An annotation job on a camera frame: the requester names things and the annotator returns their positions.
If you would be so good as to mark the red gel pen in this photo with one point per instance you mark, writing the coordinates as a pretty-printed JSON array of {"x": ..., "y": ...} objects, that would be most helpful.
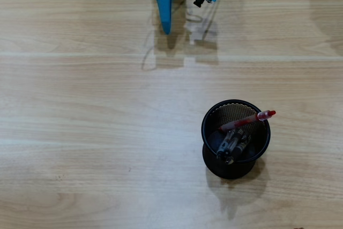
[{"x": 244, "y": 121}]

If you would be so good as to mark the pens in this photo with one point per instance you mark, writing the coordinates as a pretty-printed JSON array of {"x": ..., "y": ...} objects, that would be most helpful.
[{"x": 225, "y": 143}]

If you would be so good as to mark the grey grip retractable pen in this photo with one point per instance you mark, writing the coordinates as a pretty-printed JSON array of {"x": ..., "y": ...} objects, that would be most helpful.
[{"x": 244, "y": 139}]

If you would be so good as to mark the black grip silver-band pen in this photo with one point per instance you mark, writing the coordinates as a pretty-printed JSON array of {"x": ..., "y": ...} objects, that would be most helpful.
[{"x": 234, "y": 151}]

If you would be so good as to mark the black mesh pen holder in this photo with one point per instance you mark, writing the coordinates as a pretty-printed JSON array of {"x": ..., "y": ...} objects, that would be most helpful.
[{"x": 214, "y": 164}]

